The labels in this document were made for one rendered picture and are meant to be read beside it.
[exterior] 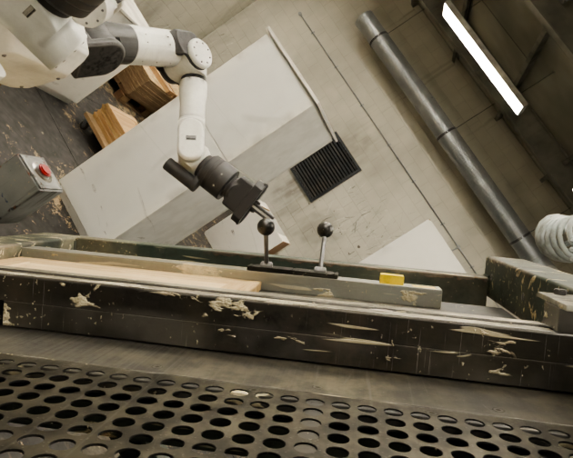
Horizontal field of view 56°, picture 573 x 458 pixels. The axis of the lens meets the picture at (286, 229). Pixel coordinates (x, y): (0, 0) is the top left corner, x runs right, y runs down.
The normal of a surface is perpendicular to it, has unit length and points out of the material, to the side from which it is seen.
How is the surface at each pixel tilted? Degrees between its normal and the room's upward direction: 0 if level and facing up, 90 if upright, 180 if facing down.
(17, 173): 90
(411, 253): 90
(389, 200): 90
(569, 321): 90
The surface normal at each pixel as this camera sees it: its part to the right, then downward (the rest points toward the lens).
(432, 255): -0.22, -0.10
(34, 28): -0.04, 0.63
